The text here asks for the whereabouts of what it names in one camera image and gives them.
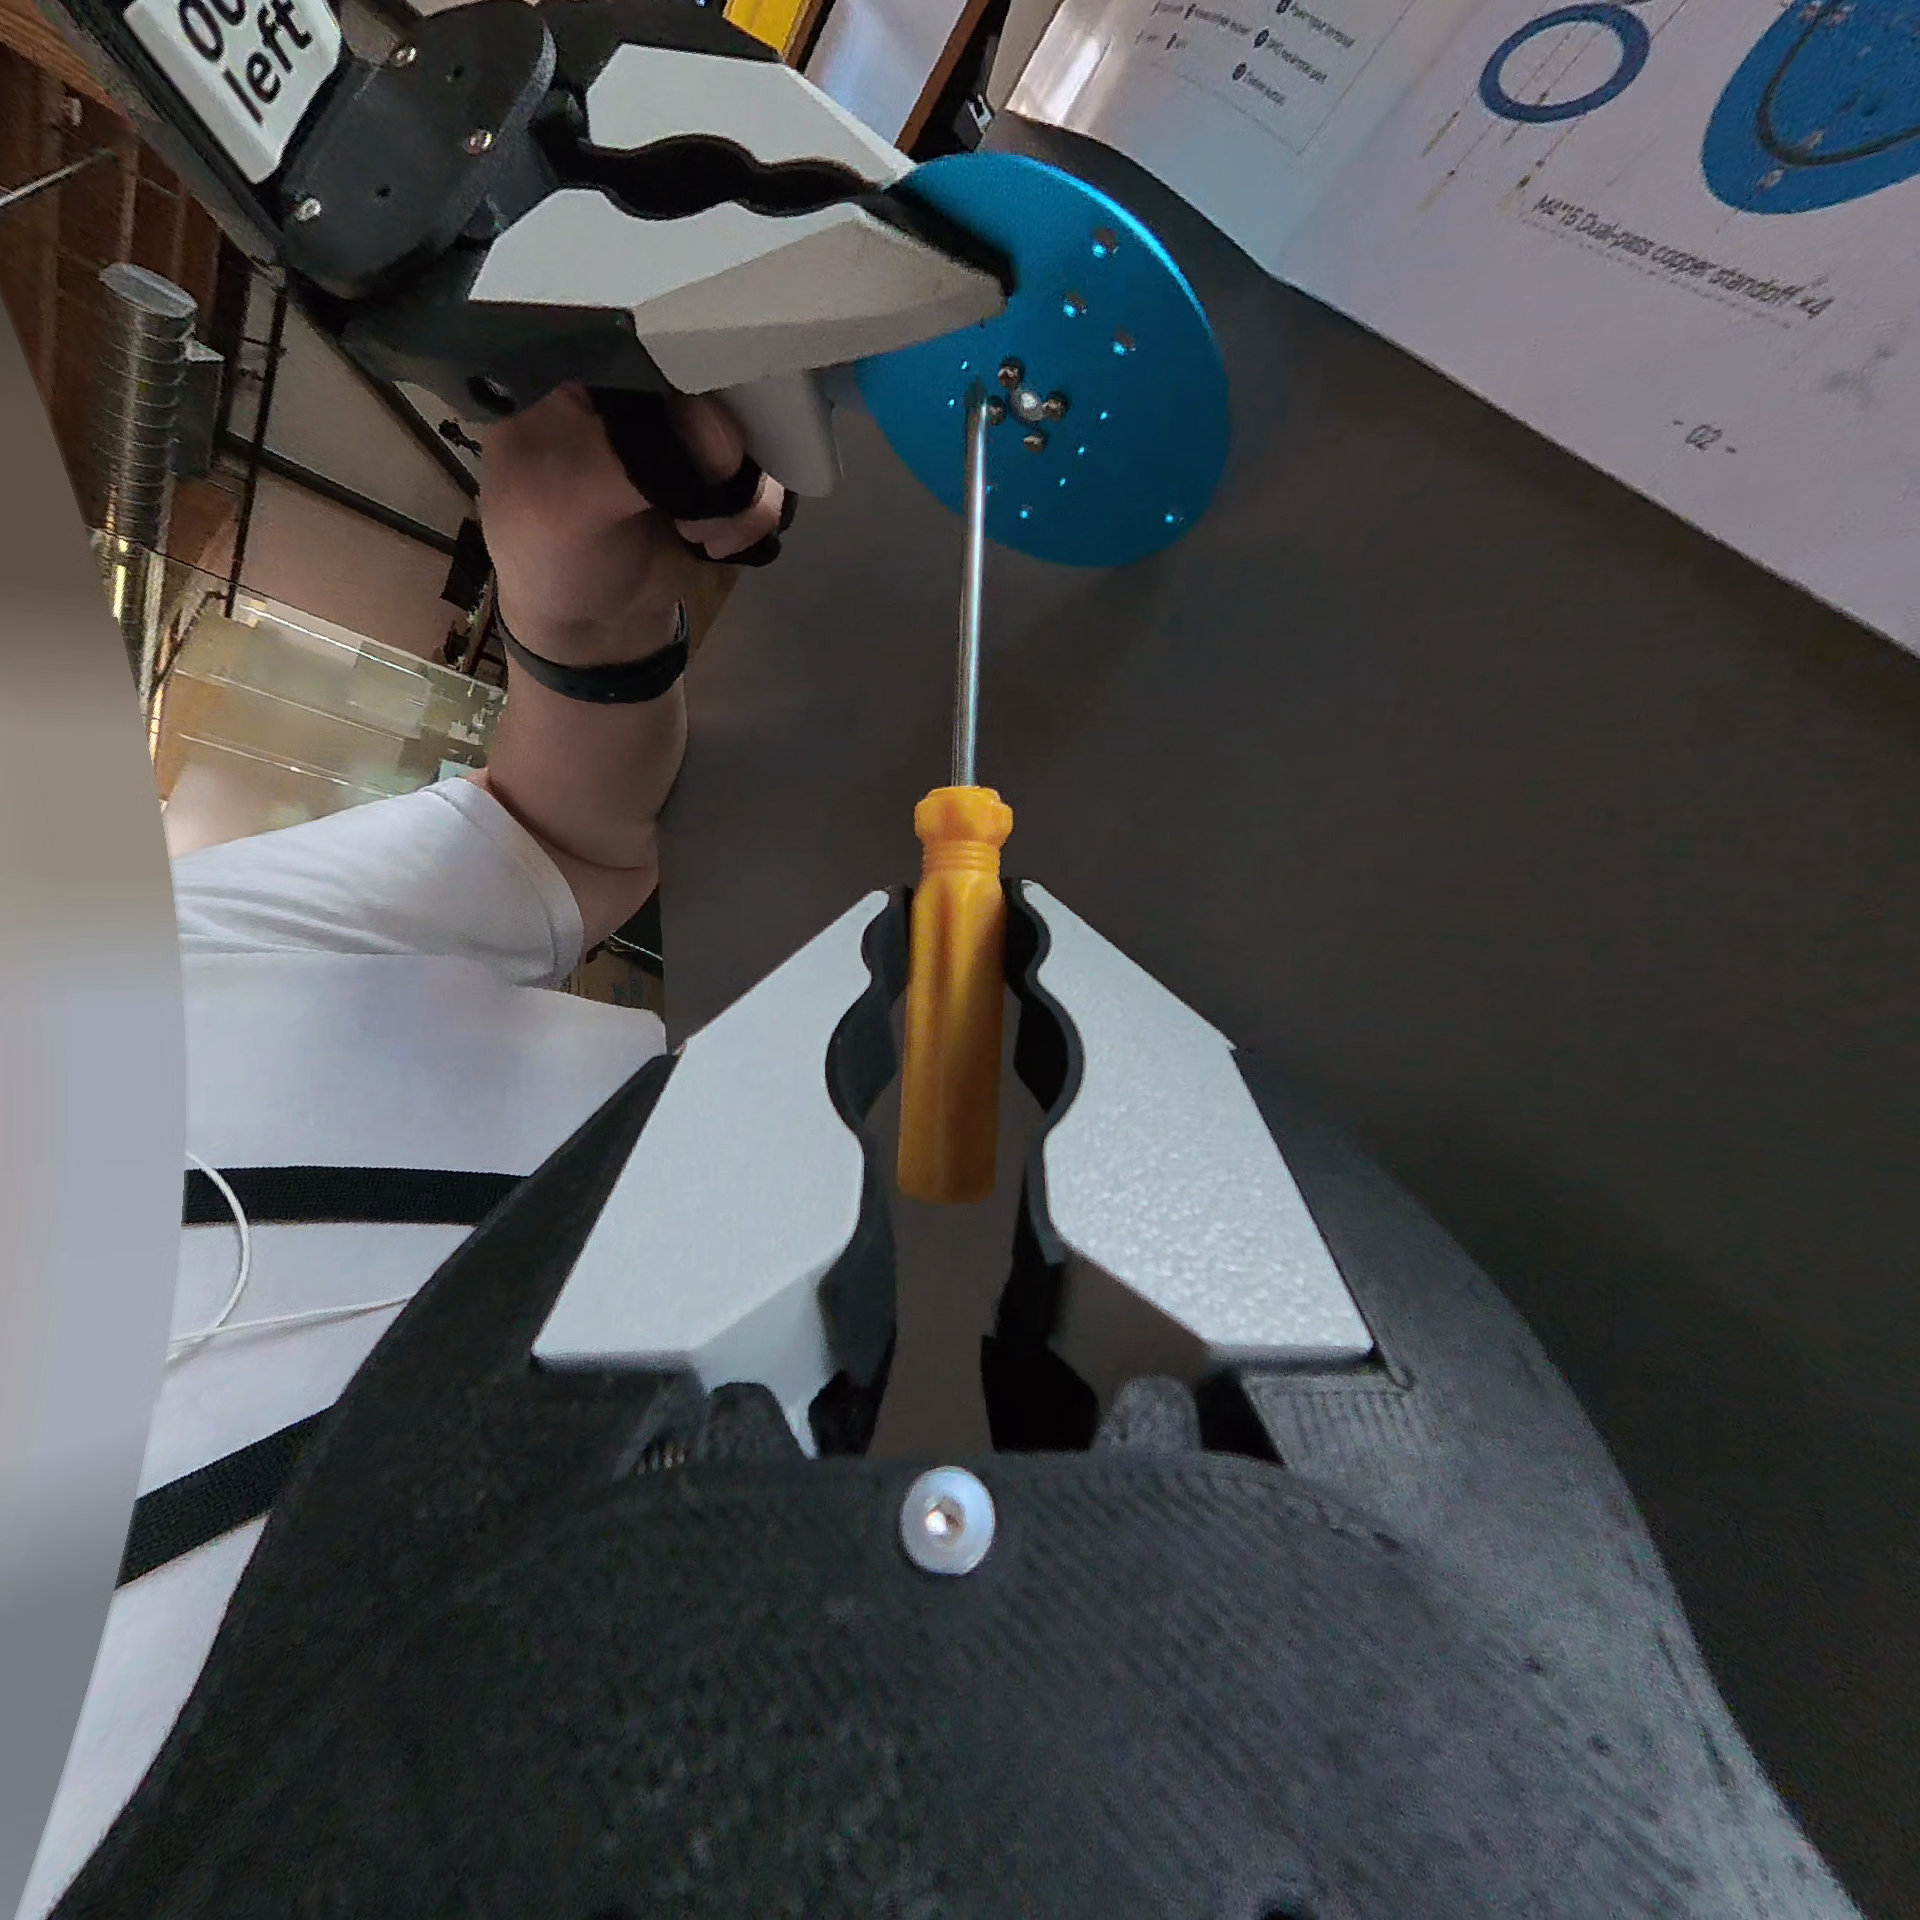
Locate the blue round metal plate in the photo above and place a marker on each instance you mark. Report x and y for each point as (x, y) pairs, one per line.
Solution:
(1110, 421)

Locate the person's white shirt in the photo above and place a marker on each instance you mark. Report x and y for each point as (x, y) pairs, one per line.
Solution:
(377, 1051)

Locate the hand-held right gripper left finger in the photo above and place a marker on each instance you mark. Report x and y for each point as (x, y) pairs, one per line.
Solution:
(713, 1201)

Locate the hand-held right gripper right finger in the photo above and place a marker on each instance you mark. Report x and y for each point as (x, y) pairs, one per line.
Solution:
(1194, 1201)

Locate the black wristband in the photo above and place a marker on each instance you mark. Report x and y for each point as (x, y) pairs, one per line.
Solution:
(600, 684)

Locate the open assembly manual booklet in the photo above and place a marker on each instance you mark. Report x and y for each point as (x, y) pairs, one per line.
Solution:
(1501, 301)

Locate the person's left hand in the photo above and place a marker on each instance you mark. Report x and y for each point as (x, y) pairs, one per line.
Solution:
(579, 540)

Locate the person's left forearm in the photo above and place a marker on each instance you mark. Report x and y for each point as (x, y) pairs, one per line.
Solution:
(600, 810)

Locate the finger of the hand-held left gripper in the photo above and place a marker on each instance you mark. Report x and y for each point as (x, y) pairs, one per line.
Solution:
(781, 293)
(721, 98)

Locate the silver ventilation duct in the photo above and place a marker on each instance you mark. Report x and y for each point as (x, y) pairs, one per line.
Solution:
(143, 390)

